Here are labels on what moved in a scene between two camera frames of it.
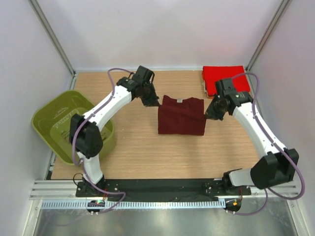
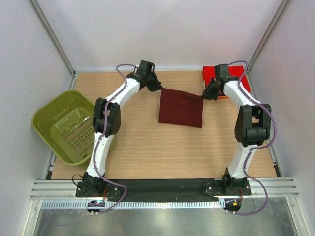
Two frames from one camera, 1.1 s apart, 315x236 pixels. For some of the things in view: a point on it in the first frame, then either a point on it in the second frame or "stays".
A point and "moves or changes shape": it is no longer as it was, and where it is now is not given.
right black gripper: x=210 y=113 -> x=206 y=94
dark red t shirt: x=181 y=116 moves or changes shape
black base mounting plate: x=163 y=190 stays
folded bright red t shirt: x=211 y=74 stays
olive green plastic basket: x=51 y=120 stays
